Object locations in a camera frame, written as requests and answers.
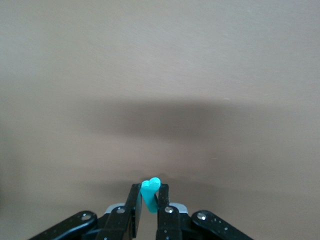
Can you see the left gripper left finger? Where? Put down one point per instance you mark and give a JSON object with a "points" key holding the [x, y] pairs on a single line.
{"points": [[117, 225]]}

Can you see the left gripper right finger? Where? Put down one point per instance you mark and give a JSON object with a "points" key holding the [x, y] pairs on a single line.
{"points": [[170, 225]]}

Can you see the teal foam letter r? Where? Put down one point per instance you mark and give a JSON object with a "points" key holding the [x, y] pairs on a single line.
{"points": [[150, 197]]}

